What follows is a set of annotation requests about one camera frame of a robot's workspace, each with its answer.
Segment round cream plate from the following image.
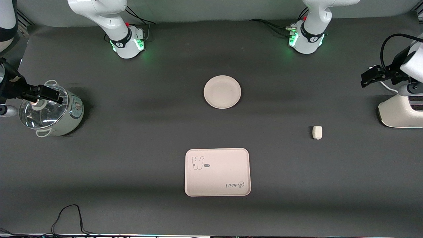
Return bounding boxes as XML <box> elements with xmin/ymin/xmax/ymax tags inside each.
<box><xmin>204</xmin><ymin>75</ymin><xmax>242</xmax><ymax>109</ymax></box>

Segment cream rectangular rabbit tray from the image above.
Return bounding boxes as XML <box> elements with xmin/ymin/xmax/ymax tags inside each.
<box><xmin>184</xmin><ymin>148</ymin><xmax>251</xmax><ymax>197</ymax></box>

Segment glass pot lid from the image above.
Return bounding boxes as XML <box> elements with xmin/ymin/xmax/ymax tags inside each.
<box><xmin>19</xmin><ymin>84</ymin><xmax>69</xmax><ymax>129</ymax></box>

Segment pale green electric pot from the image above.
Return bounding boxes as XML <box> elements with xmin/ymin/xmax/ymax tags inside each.
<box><xmin>19</xmin><ymin>79</ymin><xmax>85</xmax><ymax>138</ymax></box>

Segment white toaster power plug cord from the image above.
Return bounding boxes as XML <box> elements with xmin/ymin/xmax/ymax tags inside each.
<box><xmin>369</xmin><ymin>65</ymin><xmax>399</xmax><ymax>95</ymax></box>

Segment black right arm base cables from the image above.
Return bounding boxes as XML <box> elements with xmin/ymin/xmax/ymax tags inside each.
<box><xmin>125</xmin><ymin>5</ymin><xmax>156</xmax><ymax>42</ymax></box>

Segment black arm base cables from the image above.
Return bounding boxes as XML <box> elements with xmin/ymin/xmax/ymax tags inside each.
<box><xmin>249</xmin><ymin>7</ymin><xmax>309</xmax><ymax>37</ymax></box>
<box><xmin>125</xmin><ymin>5</ymin><xmax>156</xmax><ymax>42</ymax></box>

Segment black left arm base cables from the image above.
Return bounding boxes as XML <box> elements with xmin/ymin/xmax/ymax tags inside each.
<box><xmin>249</xmin><ymin>7</ymin><xmax>309</xmax><ymax>37</ymax></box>

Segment black looped table cable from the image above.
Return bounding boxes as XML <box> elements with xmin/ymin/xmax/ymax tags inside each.
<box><xmin>51</xmin><ymin>204</ymin><xmax>101</xmax><ymax>237</ymax></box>

